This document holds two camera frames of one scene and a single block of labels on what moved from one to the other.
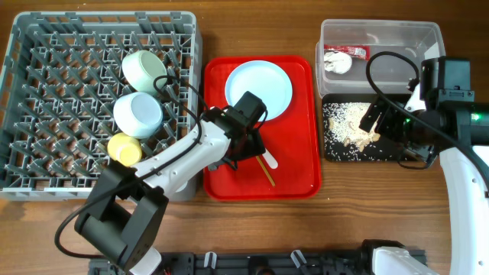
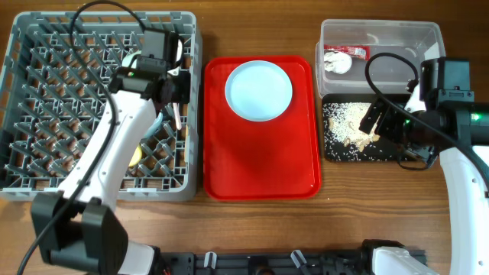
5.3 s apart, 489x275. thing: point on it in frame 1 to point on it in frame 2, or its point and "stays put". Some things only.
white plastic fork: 270,160 to 177,115
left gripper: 254,145 to 183,96
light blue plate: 265,80 stays put
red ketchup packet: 359,51 stays put
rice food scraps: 341,122 stays put
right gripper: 387,127 stays put
